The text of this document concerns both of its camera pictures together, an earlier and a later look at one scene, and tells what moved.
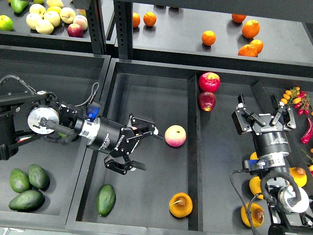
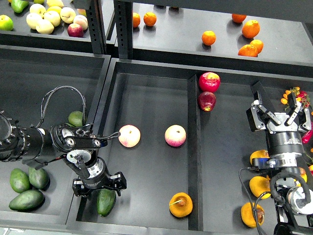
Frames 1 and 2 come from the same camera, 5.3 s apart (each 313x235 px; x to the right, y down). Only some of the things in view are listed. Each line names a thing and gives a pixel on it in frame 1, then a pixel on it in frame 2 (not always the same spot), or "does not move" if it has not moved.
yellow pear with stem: x=180 y=205 does not move
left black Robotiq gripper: x=115 y=140 to x=98 y=176
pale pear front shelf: x=44 y=27 does not move
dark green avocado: x=105 y=199 does not move
